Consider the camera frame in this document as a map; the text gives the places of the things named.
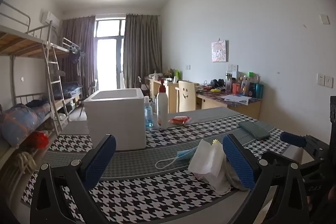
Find glass balcony door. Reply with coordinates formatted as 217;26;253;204
93;18;126;92

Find blue orange plaid blanket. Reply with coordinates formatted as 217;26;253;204
0;103;51;147

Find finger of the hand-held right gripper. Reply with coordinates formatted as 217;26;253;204
261;151;319;177
280;132;329;155

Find pink cartoon wall poster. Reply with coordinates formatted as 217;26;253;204
211;40;227;62

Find white foam pouch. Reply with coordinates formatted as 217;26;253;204
188;139;227;180

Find hanging dark clothes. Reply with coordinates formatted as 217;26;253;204
67;46;86;63

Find white bottle with red cap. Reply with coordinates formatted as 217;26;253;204
156;79;168;130

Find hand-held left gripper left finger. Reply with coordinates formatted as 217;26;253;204
30;134;117;224

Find red tissue packet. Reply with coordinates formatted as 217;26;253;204
168;116;191;125

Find white air conditioner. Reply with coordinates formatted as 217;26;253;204
40;11;59;28

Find black folding chair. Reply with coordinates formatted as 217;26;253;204
83;80;99;101

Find red plastic bag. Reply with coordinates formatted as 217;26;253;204
28;131;50;149

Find metal bunk ladder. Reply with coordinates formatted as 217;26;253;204
43;44;70;136

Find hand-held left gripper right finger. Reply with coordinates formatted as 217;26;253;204
222;133;311;224

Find white pink cloth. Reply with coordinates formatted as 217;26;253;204
193;172;231;194

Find white foam box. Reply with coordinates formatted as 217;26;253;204
83;88;147;151

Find plain wooden desk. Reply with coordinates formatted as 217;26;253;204
144;76;200;113

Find metal bunk bed with ladder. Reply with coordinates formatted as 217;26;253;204
0;1;70;174

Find beige cloth bundle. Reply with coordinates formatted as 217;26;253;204
16;152;37;174

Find blue face mask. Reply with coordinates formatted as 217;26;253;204
155;148;197;169

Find blue liquid spray bottle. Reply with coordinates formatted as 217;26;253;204
144;96;157;131

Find blue folded quilt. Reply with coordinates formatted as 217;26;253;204
61;82;82;98

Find row of toiletry bottles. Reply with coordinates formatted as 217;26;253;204
225;71;264;98

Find printed paper sheets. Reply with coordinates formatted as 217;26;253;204
223;94;252;105

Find white wall socket pair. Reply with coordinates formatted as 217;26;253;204
317;73;333;88

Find houndstooth table mat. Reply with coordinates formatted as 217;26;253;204
20;106;315;224

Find metal bunk bed with clothes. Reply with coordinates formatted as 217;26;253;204
50;38;87;114

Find wooden chair with smiley face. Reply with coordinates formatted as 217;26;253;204
175;80;197;113

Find brown curtain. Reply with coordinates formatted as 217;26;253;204
123;13;161;81
59;15;96;94

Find dark grey soft case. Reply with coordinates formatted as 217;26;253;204
238;121;271;139

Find wooden desk with patterned top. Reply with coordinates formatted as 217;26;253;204
196;86;263;121

